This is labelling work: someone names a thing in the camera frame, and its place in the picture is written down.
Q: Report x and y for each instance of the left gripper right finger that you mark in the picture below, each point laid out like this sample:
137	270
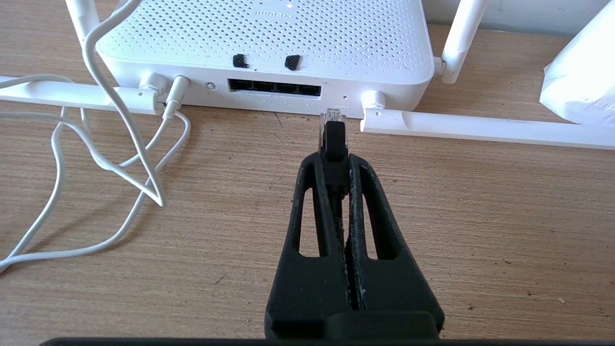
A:
394	293

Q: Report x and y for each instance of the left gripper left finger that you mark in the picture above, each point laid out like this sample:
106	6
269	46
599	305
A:
307	293

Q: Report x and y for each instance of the white router with antennas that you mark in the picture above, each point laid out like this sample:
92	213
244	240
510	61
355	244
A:
269	33

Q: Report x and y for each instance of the white toilet paper roll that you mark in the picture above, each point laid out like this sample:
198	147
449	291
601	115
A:
581	77

